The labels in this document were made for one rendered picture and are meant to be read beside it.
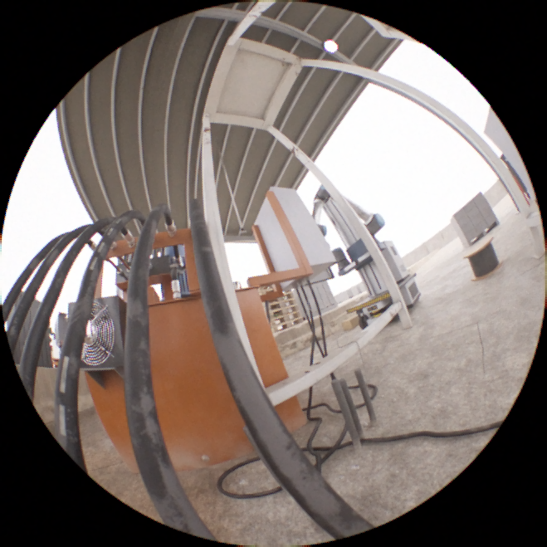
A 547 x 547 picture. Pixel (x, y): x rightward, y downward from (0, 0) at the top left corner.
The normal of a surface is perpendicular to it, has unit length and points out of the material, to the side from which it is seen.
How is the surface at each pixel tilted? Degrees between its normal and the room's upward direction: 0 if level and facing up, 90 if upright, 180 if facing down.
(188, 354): 90
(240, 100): 180
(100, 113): 172
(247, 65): 180
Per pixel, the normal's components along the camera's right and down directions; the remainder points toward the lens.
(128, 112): 0.45, 0.86
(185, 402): 0.43, -0.44
